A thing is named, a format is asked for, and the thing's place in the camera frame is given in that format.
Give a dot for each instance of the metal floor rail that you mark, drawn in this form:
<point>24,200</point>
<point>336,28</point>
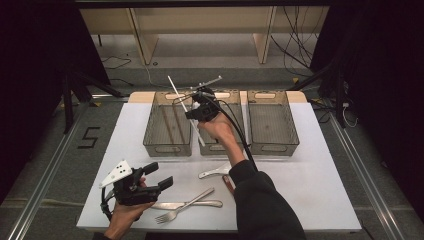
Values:
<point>366,173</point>
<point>43,186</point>

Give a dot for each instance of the white table cover sheet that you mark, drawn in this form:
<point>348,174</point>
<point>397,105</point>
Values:
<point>133,140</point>

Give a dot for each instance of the smoky clear plastic bin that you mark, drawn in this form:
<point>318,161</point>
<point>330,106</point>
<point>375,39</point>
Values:
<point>156,133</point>
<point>230,100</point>
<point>272,128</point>

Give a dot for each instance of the person's right hand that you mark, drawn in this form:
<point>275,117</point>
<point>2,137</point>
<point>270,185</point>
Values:
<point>220,130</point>

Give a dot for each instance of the metal fork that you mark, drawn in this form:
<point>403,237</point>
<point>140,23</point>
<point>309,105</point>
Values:
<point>173,215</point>

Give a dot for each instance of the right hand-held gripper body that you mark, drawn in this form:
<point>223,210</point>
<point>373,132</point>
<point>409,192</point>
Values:
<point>208,111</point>

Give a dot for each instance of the person's left hand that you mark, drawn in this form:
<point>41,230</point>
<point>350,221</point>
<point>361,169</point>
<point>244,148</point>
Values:
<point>125,216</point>

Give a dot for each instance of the metal table knife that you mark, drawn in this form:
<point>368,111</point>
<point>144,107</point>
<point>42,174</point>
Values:
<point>210,203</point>

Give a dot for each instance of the black curtain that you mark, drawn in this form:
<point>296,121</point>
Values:
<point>393,100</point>
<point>33,83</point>

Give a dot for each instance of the white ceramic spoon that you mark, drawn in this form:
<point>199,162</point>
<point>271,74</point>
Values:
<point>213,172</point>

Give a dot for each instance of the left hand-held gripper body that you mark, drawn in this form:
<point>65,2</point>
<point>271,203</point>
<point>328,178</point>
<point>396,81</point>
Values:
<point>120,173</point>

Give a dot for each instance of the light wooden desk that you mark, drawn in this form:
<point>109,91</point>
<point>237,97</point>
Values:
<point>200,20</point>

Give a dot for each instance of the brown wooden spoon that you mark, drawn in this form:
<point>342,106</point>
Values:
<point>228,183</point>

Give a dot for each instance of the black metal stand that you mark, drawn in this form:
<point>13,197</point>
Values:
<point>339,100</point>

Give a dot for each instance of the black tripod stand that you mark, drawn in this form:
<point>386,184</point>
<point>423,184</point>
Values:
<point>68,106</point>

